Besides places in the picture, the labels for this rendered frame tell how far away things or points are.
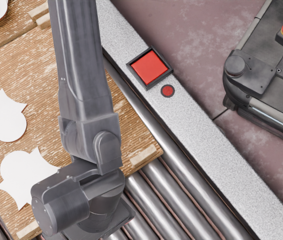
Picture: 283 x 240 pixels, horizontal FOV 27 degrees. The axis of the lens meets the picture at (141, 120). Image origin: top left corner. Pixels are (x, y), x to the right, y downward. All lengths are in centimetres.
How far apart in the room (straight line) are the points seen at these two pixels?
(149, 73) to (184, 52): 106
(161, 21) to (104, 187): 167
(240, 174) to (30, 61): 52
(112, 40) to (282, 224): 55
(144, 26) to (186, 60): 23
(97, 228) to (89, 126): 18
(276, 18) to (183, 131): 99
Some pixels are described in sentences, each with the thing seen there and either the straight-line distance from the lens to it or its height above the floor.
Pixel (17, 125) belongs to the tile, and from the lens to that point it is 129.
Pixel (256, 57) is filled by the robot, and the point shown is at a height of 24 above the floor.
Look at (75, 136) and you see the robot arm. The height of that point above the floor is 137.
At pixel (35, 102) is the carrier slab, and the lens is 131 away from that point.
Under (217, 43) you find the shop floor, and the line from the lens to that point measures 239.
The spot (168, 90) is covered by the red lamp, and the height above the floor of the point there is 92.
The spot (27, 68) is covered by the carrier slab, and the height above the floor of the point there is 94.
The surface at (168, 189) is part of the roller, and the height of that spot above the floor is 92.
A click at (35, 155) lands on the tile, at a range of 126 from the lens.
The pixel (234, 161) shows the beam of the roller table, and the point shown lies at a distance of 126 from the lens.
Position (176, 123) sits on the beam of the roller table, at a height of 91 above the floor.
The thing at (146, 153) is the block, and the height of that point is 96.
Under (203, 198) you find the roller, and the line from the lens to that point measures 123.
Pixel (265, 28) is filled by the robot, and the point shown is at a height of 24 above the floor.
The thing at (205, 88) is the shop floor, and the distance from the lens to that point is 230.
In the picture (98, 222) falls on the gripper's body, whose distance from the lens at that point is 87.
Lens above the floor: 212
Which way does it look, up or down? 69 degrees down
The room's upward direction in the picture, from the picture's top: 11 degrees counter-clockwise
